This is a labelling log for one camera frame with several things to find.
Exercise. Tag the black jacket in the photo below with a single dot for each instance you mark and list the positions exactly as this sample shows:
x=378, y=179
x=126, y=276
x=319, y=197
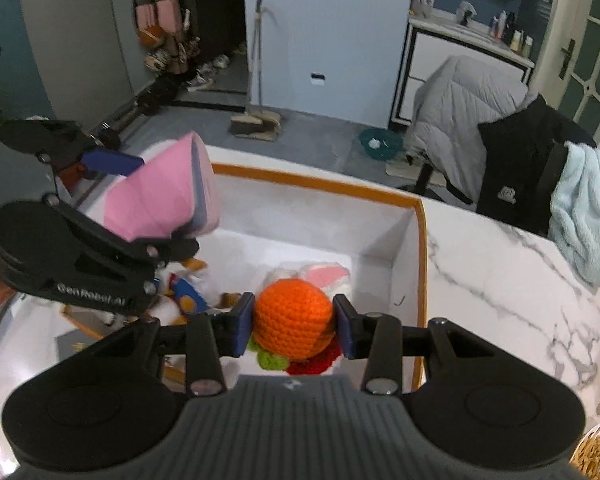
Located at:
x=520, y=170

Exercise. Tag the grey padded jacket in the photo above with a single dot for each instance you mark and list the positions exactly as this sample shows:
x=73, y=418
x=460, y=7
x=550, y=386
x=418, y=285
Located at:
x=450, y=100

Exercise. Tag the white vanity cabinet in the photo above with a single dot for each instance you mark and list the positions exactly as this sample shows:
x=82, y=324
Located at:
x=420, y=60

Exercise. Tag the light blue towel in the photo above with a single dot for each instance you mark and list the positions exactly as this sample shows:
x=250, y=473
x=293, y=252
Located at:
x=590, y=210

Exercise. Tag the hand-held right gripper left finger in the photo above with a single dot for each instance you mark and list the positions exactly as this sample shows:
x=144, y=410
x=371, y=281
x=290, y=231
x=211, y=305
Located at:
x=242, y=327

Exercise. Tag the grey small box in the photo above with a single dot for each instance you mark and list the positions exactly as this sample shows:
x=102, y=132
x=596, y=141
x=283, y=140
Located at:
x=80, y=346

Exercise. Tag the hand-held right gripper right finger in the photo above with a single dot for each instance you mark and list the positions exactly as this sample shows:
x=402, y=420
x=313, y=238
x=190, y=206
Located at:
x=345, y=332

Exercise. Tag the pink hanging bags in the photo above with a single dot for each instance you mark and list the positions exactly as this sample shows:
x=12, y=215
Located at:
x=157, y=16

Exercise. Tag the black chair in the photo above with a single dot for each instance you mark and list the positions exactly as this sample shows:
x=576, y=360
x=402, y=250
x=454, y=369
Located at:
x=422, y=177

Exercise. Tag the broom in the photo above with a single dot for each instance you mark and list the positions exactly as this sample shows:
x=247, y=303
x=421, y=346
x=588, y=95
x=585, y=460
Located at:
x=255, y=85

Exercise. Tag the orange cardboard box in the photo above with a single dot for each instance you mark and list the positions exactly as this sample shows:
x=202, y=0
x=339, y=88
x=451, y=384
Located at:
x=305, y=210

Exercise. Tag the white bunny plush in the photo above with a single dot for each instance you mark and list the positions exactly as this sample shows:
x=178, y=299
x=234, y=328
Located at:
x=325, y=276

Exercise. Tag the green crochet piece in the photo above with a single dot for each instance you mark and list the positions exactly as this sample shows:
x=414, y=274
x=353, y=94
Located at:
x=272, y=360

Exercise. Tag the green basin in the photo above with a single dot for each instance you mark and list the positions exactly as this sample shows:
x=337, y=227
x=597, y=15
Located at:
x=380, y=144

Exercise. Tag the cream bottle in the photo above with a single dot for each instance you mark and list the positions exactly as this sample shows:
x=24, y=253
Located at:
x=516, y=41
x=528, y=45

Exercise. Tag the red crochet piece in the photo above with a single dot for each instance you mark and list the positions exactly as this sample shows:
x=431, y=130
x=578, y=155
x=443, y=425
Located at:
x=312, y=365

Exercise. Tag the glass panel door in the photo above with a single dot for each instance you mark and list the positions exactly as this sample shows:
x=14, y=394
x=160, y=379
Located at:
x=590, y=50

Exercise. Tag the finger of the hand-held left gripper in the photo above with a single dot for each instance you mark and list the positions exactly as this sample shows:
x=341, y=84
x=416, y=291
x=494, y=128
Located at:
x=112, y=161
x=167, y=249

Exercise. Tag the sneaker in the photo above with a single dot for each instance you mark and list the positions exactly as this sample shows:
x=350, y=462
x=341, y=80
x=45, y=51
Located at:
x=200, y=80
x=221, y=62

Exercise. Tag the faucet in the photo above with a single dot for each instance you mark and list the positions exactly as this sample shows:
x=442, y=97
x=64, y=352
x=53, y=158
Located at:
x=465, y=12

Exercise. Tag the basketball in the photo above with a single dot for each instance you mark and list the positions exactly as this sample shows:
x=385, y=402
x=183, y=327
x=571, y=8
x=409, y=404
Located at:
x=151, y=37

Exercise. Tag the wall outlet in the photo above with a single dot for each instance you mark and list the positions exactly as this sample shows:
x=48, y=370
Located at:
x=318, y=79

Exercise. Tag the orange crochet ball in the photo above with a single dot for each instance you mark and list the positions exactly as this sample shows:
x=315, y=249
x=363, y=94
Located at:
x=292, y=317

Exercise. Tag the dark tall cabinet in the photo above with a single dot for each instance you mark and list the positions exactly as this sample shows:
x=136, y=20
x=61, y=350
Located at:
x=215, y=15

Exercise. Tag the duck plush toy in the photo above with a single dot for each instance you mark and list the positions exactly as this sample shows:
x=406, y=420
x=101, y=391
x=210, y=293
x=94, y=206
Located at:
x=182, y=300

